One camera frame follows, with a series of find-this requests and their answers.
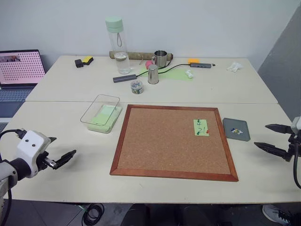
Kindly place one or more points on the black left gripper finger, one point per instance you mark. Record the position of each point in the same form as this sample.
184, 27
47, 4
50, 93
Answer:
65, 157
52, 139

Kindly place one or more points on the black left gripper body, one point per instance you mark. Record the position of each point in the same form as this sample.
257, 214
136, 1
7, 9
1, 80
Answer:
44, 162

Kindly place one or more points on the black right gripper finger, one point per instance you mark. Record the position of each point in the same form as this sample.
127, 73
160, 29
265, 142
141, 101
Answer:
278, 128
272, 149

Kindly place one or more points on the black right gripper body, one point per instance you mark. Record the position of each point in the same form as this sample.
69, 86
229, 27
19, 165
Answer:
294, 143

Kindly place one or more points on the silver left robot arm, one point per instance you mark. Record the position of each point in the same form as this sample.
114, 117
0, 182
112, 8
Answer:
5, 170

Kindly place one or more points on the green paper note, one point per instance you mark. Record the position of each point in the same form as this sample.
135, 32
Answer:
201, 127

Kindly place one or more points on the small glass jar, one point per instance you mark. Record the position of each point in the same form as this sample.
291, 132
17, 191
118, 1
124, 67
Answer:
137, 87

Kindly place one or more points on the wood framed cork board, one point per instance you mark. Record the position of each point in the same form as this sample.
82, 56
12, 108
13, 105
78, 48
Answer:
169, 143

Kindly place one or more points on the grey square tray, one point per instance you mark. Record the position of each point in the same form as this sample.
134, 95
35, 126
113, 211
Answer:
237, 124

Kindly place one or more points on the light green container lid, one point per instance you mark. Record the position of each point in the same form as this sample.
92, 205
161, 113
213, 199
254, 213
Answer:
103, 126

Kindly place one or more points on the clear plastic container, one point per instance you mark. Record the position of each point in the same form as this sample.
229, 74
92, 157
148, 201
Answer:
94, 110

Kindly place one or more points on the white sneaker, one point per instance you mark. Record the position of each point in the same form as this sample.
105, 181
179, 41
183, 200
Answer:
275, 213

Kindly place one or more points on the open laptop pink screen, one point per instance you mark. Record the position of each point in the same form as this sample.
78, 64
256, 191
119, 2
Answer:
20, 70

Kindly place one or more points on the large crumpled white paper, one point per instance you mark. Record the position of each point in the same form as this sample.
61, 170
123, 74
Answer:
234, 66

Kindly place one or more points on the small black box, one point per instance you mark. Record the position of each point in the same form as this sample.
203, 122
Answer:
79, 63

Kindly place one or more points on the yellow and black eraser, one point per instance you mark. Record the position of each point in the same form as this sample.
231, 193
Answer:
87, 59

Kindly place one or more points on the small crumpled white paper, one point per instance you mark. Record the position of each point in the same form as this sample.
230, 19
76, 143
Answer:
189, 74

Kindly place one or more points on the orange block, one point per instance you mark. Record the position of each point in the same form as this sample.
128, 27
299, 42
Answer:
194, 61

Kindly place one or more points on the clear bottle green cap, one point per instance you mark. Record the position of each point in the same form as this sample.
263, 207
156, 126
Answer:
118, 49

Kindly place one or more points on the light green paper sheet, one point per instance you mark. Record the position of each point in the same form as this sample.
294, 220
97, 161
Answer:
174, 75

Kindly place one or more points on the steel cup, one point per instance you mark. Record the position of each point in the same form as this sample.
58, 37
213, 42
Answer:
153, 75

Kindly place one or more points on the pink eraser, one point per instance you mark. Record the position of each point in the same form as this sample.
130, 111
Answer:
149, 64

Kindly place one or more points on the brown rolled mat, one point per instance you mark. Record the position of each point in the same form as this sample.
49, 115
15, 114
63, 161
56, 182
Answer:
141, 55

